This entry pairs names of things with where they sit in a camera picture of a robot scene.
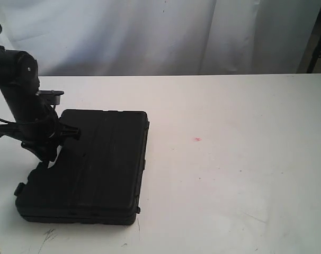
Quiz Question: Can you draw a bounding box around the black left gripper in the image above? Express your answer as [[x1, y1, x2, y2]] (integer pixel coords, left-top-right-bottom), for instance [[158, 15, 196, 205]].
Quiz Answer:
[[0, 105, 81, 164]]

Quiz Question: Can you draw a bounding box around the white backdrop curtain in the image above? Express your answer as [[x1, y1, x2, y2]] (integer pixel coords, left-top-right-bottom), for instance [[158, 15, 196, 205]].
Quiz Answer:
[[0, 1, 321, 76]]

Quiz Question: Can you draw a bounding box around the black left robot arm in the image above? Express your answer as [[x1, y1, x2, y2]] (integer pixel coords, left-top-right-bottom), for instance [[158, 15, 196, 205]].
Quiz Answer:
[[0, 47, 81, 163]]

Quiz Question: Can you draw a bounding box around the black plastic carrying case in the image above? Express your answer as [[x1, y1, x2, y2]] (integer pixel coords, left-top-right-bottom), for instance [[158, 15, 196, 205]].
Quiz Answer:
[[15, 109, 149, 225]]

